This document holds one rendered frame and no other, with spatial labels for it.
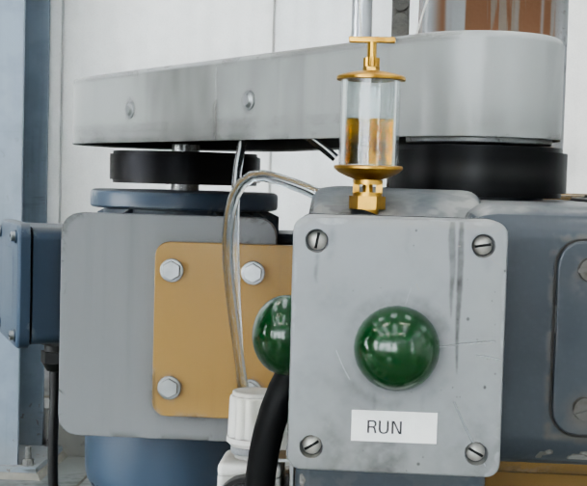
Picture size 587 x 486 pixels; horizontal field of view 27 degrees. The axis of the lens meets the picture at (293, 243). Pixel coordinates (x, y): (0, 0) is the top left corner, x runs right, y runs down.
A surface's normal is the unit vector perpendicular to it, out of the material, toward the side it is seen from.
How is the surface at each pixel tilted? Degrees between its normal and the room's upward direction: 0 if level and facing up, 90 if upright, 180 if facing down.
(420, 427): 90
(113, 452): 91
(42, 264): 90
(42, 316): 90
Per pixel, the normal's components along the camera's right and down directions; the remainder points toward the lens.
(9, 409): -0.07, 0.05
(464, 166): -0.29, 0.04
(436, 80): -0.64, 0.02
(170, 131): -0.82, 0.00
